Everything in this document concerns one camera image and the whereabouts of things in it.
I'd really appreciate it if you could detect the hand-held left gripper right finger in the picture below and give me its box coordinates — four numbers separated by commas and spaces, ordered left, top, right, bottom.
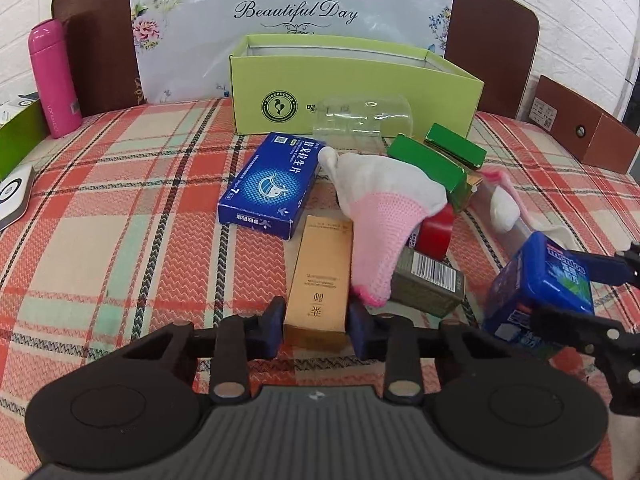
348, 300, 506, 403

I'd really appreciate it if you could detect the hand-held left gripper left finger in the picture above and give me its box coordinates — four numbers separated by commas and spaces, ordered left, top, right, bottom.
122, 296, 288, 406

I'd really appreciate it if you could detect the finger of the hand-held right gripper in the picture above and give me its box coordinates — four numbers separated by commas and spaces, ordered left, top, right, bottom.
567, 242, 640, 288
532, 305, 640, 416

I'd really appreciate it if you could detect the blue gum container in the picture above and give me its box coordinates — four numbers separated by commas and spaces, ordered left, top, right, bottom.
482, 231, 596, 356

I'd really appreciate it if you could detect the tan gold carton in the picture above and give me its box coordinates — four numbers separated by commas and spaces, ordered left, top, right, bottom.
282, 215, 355, 353

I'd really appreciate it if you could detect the blue mask box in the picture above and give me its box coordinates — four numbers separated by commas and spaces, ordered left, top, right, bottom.
217, 131, 321, 241

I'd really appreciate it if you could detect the light green cardboard box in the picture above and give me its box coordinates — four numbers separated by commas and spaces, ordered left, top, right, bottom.
229, 34, 485, 140

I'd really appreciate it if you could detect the olive box with barcode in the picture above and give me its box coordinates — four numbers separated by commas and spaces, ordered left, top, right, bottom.
390, 247, 467, 318

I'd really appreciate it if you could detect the red box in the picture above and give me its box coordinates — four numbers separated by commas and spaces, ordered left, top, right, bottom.
416, 205, 457, 261

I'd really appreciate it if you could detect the brown cardboard box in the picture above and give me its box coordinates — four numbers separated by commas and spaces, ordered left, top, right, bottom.
530, 75, 640, 175

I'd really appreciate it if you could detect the plaid bedsheet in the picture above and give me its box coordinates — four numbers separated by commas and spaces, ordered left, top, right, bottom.
0, 97, 640, 480

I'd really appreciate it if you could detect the large dark green box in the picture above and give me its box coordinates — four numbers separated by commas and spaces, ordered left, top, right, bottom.
386, 134, 476, 213

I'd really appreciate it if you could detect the small dark green box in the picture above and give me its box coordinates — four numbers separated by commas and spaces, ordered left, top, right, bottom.
424, 123, 487, 170

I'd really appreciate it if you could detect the clear plastic container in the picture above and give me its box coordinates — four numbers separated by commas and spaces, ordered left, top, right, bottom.
311, 96, 415, 153

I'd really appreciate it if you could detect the white round device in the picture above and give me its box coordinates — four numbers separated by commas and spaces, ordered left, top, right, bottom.
0, 164, 36, 233

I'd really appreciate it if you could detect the bright green open box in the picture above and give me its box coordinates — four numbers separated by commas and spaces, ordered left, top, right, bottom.
0, 99, 51, 181

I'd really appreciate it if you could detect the pink thermos bottle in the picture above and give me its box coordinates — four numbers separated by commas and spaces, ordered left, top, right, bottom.
27, 19, 83, 138

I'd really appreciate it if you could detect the white packaging box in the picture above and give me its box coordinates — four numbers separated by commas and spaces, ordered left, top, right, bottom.
0, 92, 41, 126

